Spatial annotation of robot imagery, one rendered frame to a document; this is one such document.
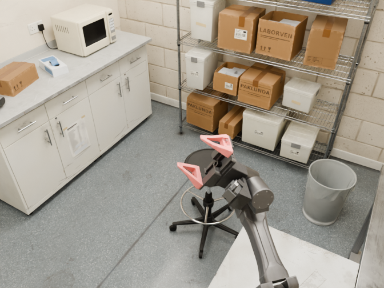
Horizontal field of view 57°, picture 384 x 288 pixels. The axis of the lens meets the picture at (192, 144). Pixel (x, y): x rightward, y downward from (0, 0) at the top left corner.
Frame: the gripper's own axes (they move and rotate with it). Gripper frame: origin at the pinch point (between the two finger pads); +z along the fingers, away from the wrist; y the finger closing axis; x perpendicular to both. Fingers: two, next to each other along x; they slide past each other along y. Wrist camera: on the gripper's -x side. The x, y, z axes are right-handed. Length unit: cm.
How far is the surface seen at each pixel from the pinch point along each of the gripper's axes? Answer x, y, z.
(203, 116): 212, 91, -106
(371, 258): 10, 16, -102
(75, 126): 175, 135, -3
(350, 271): 5, 22, -92
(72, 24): 220, 78, 31
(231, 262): 14, 48, -55
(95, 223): 115, 168, -43
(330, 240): 80, 69, -184
